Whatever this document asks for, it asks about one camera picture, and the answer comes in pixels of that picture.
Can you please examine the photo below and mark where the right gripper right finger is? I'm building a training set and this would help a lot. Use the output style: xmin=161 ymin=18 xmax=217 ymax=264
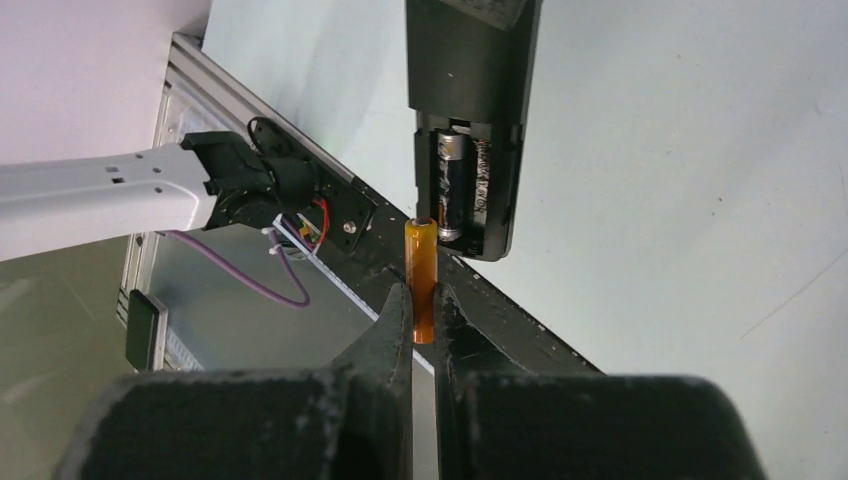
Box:
xmin=433 ymin=284 xmax=766 ymax=479

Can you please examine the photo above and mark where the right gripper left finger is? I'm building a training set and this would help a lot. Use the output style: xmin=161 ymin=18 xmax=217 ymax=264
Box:
xmin=56 ymin=284 xmax=413 ymax=479

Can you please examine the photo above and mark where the orange battery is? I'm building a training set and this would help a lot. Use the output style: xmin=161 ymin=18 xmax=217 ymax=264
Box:
xmin=404 ymin=218 xmax=438 ymax=344

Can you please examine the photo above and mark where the black battery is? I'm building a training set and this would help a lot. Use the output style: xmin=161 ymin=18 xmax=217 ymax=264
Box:
xmin=435 ymin=130 xmax=467 ymax=242

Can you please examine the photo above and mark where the black remote control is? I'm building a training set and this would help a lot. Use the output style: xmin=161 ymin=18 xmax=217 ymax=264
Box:
xmin=405 ymin=1 xmax=542 ymax=262

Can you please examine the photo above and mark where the aluminium frame rail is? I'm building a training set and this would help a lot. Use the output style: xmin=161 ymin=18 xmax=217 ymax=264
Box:
xmin=155 ymin=34 xmax=376 ymax=315

